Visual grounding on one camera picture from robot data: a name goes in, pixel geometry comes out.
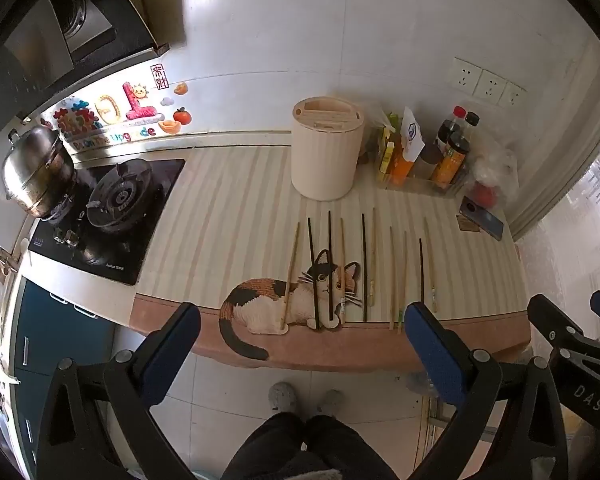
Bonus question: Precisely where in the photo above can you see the clear organizer tray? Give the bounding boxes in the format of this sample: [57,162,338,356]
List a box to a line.
[377,127,473,197]

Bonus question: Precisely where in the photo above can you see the yellow green packet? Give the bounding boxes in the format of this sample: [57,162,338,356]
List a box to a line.
[377,140,396,184]

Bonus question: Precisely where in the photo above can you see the cream utensil holder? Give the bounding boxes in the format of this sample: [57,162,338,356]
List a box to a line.
[291,95,366,201]

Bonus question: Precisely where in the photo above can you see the orange white packet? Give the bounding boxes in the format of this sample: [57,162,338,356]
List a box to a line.
[391,147,416,187]

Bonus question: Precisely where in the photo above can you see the colourful wall sticker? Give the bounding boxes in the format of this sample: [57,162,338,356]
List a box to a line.
[41,81,160,153]

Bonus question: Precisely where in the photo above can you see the white plastic bag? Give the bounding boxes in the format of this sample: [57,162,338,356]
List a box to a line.
[467,142,520,209]

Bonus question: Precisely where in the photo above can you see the blue phone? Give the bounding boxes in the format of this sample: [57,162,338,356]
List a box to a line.
[460,195,505,241]

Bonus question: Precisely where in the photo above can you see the red capped sauce bottle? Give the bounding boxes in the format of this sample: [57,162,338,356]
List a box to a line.
[436,106,467,158]

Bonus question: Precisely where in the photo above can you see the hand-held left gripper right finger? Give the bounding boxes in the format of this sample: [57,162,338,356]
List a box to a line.
[404,301,572,480]

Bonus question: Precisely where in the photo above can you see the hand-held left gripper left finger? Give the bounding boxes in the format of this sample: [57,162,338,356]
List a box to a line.
[34,301,203,480]

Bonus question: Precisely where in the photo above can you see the stainless steel pot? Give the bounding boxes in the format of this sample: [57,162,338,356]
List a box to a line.
[1,124,79,219]

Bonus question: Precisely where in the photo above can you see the white paper packet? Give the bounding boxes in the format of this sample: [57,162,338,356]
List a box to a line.
[399,106,426,161]

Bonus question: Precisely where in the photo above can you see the white wall socket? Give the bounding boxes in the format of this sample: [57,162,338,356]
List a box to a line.
[497,81,527,109]
[445,57,483,92]
[475,70,508,103]

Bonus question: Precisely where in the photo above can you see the teal kitchen cabinet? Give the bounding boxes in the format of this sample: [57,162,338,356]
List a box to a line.
[7,279,117,466]

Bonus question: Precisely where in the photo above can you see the orange box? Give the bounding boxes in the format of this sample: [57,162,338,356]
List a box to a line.
[430,132,472,186]

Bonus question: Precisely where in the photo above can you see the grey slipper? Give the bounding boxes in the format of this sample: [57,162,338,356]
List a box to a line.
[316,389,345,417]
[267,382,299,416]

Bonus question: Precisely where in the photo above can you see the person's legs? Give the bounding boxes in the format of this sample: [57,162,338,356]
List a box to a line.
[220,411,401,480]

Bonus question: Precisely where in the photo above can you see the frosted window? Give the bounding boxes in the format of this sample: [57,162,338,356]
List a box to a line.
[562,125,600,348]

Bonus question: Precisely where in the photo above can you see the black gas stove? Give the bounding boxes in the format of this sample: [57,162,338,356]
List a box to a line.
[27,158,187,287]

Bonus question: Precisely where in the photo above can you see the red packet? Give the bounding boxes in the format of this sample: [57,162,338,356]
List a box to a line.
[472,183,501,208]

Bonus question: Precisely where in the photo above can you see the black steel range hood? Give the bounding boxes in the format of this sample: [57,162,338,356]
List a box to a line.
[0,0,171,131]

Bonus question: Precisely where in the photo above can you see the wooden chopstick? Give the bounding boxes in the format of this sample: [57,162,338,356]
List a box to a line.
[280,222,301,333]

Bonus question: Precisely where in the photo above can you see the dark lidded jar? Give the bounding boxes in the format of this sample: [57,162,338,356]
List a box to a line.
[414,145,443,181]

